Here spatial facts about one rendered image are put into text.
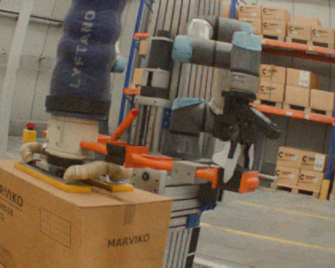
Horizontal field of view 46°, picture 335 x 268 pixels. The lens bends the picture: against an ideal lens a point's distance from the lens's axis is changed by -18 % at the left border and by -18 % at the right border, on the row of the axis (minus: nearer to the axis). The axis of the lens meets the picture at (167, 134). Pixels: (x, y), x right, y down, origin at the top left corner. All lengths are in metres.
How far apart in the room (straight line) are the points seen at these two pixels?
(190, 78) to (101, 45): 0.76
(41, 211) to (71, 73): 0.43
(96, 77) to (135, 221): 0.44
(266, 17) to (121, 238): 8.28
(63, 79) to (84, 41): 0.13
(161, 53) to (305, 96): 6.74
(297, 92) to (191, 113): 6.98
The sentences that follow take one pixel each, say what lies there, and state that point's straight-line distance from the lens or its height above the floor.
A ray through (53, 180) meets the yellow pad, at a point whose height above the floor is 0.96.
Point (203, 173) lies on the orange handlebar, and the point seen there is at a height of 1.07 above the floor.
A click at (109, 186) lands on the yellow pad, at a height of 0.96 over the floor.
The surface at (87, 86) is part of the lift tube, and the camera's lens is 1.35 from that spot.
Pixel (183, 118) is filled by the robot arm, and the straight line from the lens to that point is 1.77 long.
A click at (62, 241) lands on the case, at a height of 0.81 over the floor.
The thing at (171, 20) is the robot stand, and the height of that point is 1.64.
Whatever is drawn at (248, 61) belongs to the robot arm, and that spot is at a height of 1.35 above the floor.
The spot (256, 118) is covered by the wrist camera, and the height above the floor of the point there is 1.22.
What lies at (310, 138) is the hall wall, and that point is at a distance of 9.88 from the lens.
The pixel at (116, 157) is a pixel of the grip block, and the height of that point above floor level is 1.07.
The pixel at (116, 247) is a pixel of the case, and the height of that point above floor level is 0.81.
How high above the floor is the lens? 1.20
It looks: 3 degrees down
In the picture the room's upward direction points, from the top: 8 degrees clockwise
